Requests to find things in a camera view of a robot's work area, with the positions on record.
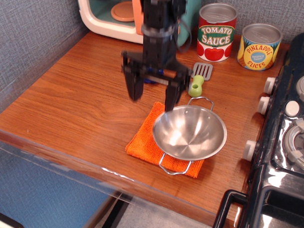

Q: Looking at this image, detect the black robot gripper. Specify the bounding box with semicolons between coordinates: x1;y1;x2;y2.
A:
121;19;192;112

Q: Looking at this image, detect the small steel pot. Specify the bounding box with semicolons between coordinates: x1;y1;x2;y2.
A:
152;96;228;176

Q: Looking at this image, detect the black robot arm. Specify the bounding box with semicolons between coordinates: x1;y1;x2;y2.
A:
121;0;193;112

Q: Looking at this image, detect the teal toy microwave oven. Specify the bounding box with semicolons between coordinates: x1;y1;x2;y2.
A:
77;0;202;47

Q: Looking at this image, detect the blue toy grape bunch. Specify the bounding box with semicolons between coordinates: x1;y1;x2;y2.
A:
144;68;166;85

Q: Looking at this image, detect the orange microfibre cloth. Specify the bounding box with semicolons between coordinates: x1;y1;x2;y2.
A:
123;100;206;181

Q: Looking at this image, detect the tomato sauce can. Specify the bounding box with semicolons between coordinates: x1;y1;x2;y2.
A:
197;2;238;62

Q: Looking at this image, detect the white stove knob middle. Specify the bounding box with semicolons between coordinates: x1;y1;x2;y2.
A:
257;96;270;115

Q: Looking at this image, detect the white stove knob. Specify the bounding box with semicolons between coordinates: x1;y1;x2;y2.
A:
243;140;257;161
257;96;270;115
264;77;276;95

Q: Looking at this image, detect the pineapple slices can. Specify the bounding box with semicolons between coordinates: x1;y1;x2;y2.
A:
237;23;283;71

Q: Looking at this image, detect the white stove knob far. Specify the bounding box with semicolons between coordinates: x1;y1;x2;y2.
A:
264;77;276;95

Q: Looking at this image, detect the white stove knob near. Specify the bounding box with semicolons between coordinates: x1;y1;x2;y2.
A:
243;140;257;161

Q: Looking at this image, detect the black toy stove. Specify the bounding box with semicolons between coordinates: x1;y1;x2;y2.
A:
212;32;304;228

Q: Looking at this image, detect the toy spatula green handle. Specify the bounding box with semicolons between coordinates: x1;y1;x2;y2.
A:
188;62;213;98

